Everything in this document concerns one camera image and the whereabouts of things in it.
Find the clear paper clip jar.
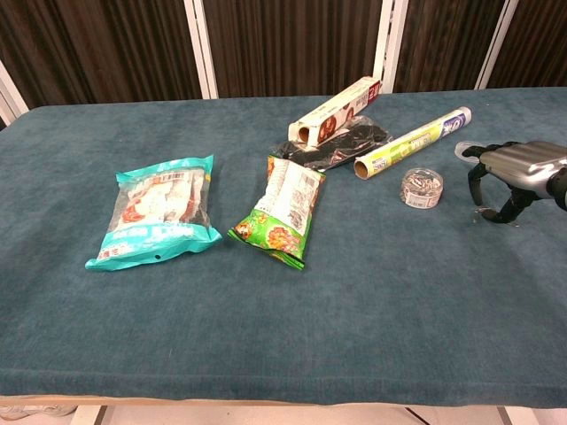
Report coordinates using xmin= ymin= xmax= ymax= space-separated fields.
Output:
xmin=400 ymin=166 xmax=446 ymax=211

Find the black cable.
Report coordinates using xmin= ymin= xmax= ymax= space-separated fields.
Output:
xmin=403 ymin=406 xmax=429 ymax=425

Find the white sneaker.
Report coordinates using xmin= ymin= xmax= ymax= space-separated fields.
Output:
xmin=0 ymin=405 xmax=75 ymax=421

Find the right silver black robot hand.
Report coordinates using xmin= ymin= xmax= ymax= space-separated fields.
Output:
xmin=454 ymin=140 xmax=567 ymax=225

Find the teal snack bag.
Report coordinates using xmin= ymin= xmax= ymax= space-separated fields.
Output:
xmin=84 ymin=154 xmax=223 ymax=272

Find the green snack bag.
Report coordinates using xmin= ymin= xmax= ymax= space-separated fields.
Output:
xmin=227 ymin=154 xmax=328 ymax=272

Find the white cling wrap box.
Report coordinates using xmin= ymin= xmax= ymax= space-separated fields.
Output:
xmin=288 ymin=75 xmax=383 ymax=150

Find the white frame post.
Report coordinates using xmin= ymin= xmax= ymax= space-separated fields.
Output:
xmin=475 ymin=0 xmax=520 ymax=89
xmin=0 ymin=59 xmax=30 ymax=128
xmin=373 ymin=0 xmax=409 ymax=94
xmin=183 ymin=0 xmax=220 ymax=100

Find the black plastic packaged item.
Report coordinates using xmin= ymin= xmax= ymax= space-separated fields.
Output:
xmin=270 ymin=114 xmax=395 ymax=173

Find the teal table cloth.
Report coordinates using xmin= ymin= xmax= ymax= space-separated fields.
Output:
xmin=0 ymin=86 xmax=567 ymax=408

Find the green cling film roll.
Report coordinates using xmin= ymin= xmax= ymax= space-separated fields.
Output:
xmin=353 ymin=105 xmax=473 ymax=181

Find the clear round jar lid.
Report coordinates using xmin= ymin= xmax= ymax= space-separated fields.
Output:
xmin=454 ymin=141 xmax=486 ymax=164

